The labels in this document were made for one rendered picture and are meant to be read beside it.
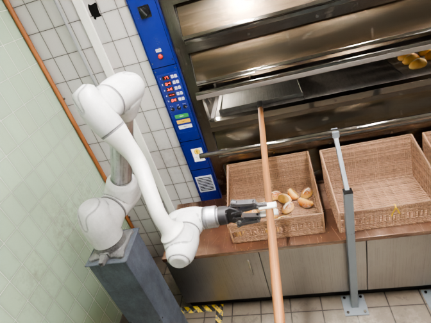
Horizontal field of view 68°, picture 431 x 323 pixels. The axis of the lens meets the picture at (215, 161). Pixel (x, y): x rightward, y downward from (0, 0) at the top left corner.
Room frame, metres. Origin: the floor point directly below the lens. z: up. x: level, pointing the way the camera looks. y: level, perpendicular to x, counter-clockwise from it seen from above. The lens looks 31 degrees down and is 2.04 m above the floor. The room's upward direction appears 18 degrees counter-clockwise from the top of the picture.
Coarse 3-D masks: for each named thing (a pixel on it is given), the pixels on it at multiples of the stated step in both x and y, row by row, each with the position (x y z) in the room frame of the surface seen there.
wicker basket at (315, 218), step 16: (256, 160) 1.81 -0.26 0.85; (272, 160) 1.78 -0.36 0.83; (288, 160) 1.74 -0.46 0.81; (304, 160) 1.72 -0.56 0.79; (240, 176) 1.82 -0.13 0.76; (256, 176) 1.78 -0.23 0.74; (272, 176) 1.75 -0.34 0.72; (288, 176) 1.72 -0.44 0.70; (304, 176) 1.69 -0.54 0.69; (240, 192) 1.79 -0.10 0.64; (256, 192) 1.76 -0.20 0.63; (304, 208) 1.50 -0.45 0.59; (320, 208) 1.31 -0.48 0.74; (256, 224) 1.37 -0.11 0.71; (288, 224) 1.32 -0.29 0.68; (304, 224) 1.38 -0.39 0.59; (320, 224) 1.28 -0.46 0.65; (240, 240) 1.40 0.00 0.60; (256, 240) 1.37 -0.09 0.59
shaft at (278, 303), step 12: (264, 132) 1.51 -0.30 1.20; (264, 144) 1.39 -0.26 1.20; (264, 156) 1.28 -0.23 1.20; (264, 168) 1.19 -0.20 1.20; (264, 180) 1.11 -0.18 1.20; (264, 192) 1.04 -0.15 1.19; (276, 252) 0.73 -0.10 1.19; (276, 264) 0.68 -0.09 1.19; (276, 276) 0.64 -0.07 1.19; (276, 288) 0.60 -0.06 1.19; (276, 300) 0.56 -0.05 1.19; (276, 312) 0.53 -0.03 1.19
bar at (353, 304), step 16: (336, 128) 1.37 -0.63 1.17; (352, 128) 1.33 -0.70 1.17; (368, 128) 1.31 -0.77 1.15; (256, 144) 1.46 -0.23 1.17; (272, 144) 1.43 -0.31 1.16; (336, 144) 1.32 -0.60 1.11; (352, 192) 1.13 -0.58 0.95; (352, 208) 1.13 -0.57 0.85; (352, 224) 1.13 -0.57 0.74; (352, 240) 1.13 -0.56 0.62; (352, 256) 1.13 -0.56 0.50; (352, 272) 1.13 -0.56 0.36; (352, 288) 1.13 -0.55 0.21; (352, 304) 1.14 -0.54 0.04
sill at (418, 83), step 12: (384, 84) 1.66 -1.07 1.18; (396, 84) 1.62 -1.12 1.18; (408, 84) 1.59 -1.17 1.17; (420, 84) 1.57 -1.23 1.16; (324, 96) 1.75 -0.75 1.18; (336, 96) 1.70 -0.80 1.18; (348, 96) 1.67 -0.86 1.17; (360, 96) 1.66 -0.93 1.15; (264, 108) 1.84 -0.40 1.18; (276, 108) 1.79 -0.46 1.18; (288, 108) 1.76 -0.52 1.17; (300, 108) 1.74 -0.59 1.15; (216, 120) 1.89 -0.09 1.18; (228, 120) 1.86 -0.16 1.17; (240, 120) 1.84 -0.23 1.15
